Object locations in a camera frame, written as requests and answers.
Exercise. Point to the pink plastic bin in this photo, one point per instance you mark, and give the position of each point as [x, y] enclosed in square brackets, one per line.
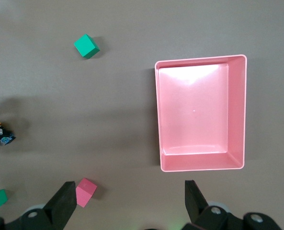
[194, 112]

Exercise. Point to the pink foam cube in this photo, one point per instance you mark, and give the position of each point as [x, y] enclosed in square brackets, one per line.
[84, 194]

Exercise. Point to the orange capped push button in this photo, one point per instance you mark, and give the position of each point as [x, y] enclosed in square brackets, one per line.
[7, 139]

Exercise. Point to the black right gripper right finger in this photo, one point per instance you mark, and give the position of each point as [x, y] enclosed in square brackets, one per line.
[196, 206]

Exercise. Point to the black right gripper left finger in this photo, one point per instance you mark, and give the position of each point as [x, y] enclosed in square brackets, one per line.
[58, 206]

